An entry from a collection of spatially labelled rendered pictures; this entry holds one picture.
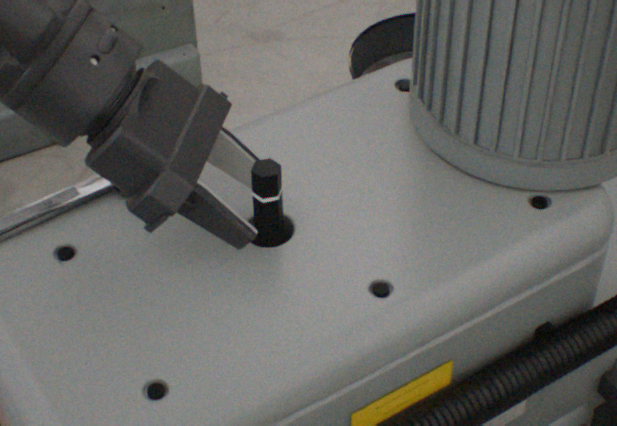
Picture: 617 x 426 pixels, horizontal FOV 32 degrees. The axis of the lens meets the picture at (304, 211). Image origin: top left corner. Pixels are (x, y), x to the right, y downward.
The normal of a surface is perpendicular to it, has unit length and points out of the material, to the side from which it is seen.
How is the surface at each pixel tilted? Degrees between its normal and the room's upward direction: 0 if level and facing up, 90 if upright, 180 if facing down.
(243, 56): 0
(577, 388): 90
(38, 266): 0
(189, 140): 41
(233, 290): 0
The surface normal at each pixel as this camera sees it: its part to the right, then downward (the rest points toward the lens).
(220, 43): -0.01, -0.72
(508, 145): -0.36, 0.65
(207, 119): 0.62, -0.44
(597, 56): 0.12, 0.69
